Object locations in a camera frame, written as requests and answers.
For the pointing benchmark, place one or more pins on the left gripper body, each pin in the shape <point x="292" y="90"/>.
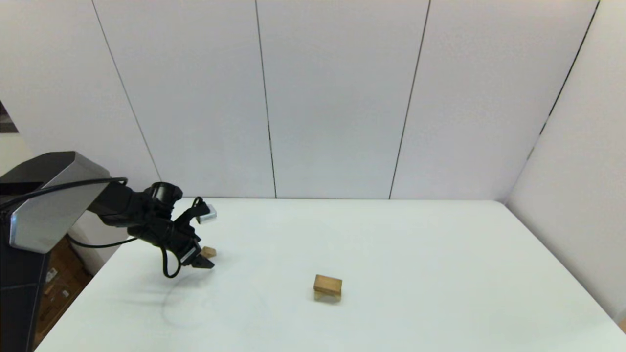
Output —
<point x="178" y="239"/>

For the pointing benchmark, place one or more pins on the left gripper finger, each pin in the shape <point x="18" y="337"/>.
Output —
<point x="201" y="262"/>

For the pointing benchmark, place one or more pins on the triangular wooden block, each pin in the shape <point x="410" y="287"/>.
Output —
<point x="210" y="252"/>

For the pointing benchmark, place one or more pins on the arched wooden block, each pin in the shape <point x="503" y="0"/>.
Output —
<point x="318" y="296"/>

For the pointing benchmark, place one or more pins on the rectangular wooden block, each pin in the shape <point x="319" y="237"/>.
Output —
<point x="327" y="283"/>

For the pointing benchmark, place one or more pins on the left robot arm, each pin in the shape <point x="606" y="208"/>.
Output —
<point x="49" y="205"/>

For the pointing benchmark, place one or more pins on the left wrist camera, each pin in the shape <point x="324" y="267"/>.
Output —
<point x="206" y="214"/>

